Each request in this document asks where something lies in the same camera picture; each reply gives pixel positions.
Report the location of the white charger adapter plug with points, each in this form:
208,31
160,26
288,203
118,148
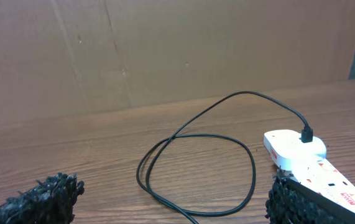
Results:
289,152

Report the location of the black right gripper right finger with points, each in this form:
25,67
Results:
292,203

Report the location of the brown cardboard backdrop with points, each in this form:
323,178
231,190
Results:
59,58

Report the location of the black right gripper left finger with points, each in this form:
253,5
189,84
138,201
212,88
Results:
49,202

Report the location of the white power strip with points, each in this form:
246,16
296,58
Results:
323,178

